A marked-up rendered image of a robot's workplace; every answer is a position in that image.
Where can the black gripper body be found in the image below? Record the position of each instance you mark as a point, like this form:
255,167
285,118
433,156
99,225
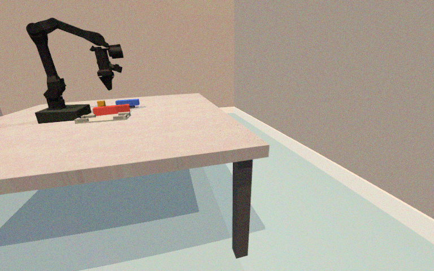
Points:
103,65

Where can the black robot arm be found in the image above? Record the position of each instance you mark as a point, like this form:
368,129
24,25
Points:
55,85

